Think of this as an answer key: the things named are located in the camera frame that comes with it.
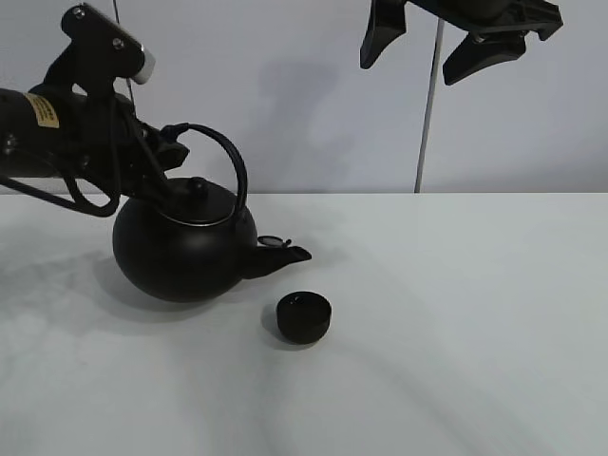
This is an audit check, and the black round teapot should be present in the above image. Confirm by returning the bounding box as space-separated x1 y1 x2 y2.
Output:
112 123 313 303

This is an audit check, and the small black teacup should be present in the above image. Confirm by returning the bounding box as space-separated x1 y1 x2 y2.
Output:
275 291 333 345

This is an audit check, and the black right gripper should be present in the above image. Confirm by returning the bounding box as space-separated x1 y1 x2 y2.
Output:
359 0 563 86

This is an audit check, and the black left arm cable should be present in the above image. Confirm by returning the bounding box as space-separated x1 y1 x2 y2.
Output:
0 97 143 219

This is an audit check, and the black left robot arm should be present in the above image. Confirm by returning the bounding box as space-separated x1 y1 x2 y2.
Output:
1 85 189 196

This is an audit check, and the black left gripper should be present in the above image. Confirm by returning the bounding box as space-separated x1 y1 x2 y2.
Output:
61 92 190 200

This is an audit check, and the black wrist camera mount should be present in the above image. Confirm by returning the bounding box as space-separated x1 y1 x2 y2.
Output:
42 3 156 99

